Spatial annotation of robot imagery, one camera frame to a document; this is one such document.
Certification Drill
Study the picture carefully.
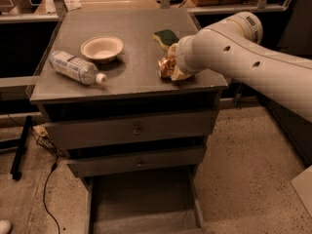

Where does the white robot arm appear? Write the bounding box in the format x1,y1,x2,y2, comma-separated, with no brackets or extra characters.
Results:
171,12,312,122

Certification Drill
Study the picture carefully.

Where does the white paper on counter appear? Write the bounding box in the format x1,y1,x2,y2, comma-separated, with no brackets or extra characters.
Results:
64,0,82,11

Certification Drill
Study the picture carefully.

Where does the white paper bowl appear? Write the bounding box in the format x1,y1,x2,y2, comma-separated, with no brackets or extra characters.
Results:
80,36,124,63

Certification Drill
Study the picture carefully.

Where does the grey side rail left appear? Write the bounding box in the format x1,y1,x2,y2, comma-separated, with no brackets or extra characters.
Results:
0,76,39,100

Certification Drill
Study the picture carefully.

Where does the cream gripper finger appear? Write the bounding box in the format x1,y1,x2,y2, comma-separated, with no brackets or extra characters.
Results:
168,43,177,57
171,69,189,81

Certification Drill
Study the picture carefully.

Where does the black metal bar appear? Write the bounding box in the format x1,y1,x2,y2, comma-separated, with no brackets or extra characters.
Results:
11,115,32,180

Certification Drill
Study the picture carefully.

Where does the white floor panel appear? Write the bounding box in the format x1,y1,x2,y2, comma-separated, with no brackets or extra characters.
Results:
292,166,312,217

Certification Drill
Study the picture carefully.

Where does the white shoe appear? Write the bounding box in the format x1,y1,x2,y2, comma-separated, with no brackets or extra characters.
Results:
0,220,12,234

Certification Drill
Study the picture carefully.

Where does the open bottom grey drawer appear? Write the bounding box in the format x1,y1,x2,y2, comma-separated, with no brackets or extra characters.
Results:
84,166,204,234

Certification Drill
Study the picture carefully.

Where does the clear plastic water bottle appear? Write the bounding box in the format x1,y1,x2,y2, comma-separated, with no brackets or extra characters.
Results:
49,51,106,85

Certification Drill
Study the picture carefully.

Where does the cream plug on floor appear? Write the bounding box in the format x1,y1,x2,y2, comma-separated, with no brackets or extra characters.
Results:
33,125,48,137

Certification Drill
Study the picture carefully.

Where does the grey drawer cabinet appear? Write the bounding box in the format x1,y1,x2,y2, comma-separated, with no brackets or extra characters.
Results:
28,7,229,234

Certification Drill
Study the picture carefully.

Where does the top grey drawer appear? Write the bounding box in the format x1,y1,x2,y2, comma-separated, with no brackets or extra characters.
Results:
45,109,218,150

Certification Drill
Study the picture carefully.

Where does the green yellow sponge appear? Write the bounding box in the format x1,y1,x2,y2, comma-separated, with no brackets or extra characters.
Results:
153,29,179,51

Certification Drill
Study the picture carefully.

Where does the black floor cable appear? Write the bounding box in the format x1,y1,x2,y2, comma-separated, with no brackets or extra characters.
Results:
42,156,62,234

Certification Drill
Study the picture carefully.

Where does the middle grey drawer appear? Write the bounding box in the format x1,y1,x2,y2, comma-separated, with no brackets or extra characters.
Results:
66,146,206,177

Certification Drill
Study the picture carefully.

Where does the crushed orange can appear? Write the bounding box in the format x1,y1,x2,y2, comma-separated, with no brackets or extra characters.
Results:
158,57,176,78

